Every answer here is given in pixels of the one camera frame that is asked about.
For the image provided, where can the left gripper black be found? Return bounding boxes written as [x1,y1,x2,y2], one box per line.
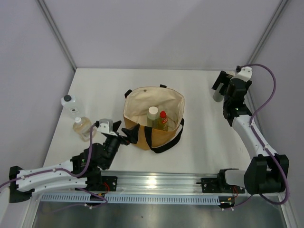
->
[104,121,139,169]

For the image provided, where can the olive bottle white cap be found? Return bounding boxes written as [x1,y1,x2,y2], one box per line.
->
[147,106,159,129]

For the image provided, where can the yellow dish soap red cap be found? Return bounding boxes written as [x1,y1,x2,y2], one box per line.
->
[157,111,169,131]

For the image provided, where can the clear amber soap bottle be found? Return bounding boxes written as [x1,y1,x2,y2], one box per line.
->
[73,117,93,142]

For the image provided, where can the clear square bottle grey cap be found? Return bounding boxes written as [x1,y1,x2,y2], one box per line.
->
[61,95,86,119]

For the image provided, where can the grey pump bottle beige cap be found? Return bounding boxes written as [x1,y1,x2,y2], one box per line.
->
[213,83,224,103]

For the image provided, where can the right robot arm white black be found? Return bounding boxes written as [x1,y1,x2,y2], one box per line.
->
[212,67,289,195]

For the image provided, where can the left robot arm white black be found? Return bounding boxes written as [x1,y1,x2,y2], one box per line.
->
[9,119,140,203]

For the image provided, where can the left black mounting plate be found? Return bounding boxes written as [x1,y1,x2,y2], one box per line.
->
[75,175,118,192]

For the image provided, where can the black mounting plate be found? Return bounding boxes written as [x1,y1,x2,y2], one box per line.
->
[75,175,118,192]
[197,178,245,194]

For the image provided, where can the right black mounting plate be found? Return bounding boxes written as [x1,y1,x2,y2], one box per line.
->
[197,178,245,194]

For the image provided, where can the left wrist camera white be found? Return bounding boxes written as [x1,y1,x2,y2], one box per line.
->
[96,118,113,134]

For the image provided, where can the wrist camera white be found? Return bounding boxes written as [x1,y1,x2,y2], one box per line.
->
[96,118,113,134]
[234,66,252,82]

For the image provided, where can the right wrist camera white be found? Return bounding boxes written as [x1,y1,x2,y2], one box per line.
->
[234,66,252,82]

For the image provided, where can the tan canvas bag black straps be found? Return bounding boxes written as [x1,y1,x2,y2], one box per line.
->
[123,84,186,154]

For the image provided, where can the right aluminium frame rail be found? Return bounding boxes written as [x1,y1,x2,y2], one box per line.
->
[244,90,274,164]

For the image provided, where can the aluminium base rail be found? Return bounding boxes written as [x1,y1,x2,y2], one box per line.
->
[66,170,247,195]

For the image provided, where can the white slotted cable duct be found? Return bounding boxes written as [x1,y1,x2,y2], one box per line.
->
[41,192,220,205]

